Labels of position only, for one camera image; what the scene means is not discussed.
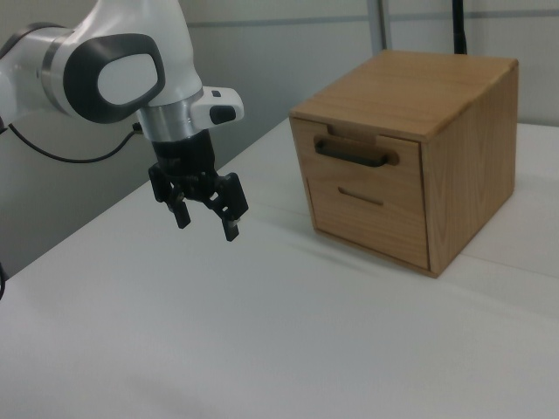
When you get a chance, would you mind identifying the black metal drawer handle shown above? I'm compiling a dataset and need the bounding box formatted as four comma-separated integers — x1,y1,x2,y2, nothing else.
314,134,399,168

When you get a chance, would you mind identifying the grey metal partition post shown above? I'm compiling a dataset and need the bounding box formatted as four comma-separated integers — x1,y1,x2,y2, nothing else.
374,0,390,52

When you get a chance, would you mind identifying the black vertical pole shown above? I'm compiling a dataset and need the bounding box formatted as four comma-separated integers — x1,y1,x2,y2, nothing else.
451,0,471,56

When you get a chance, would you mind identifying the wooden drawer with handle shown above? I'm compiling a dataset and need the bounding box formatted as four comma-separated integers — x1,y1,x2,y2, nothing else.
290,117,427,215

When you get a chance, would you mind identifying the wooden drawer with slot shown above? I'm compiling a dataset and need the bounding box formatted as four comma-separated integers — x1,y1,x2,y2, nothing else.
307,176,431,270

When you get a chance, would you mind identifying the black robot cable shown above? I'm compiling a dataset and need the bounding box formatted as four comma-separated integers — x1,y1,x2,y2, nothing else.
0,123,143,303

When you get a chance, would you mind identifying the wooden two-drawer cabinet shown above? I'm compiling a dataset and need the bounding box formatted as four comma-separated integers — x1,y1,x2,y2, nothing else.
288,49,520,279

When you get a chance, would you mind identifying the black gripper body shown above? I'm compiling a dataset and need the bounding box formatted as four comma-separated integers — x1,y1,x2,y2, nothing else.
150,132,218,181

